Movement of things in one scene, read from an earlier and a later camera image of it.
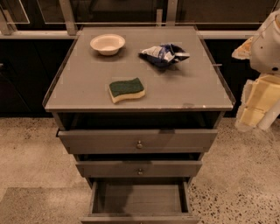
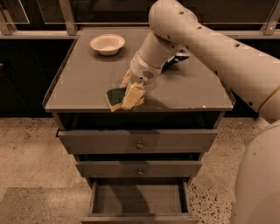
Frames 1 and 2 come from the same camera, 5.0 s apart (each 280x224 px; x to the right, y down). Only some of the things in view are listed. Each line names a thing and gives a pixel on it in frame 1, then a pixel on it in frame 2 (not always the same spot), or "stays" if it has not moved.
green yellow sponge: x=126 y=89 to x=115 y=97
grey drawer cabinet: x=138 y=107 stays
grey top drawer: x=138 y=141 stays
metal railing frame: x=166 y=15 stays
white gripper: x=266 y=53 to x=142 y=71
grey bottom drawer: x=140 y=202 stays
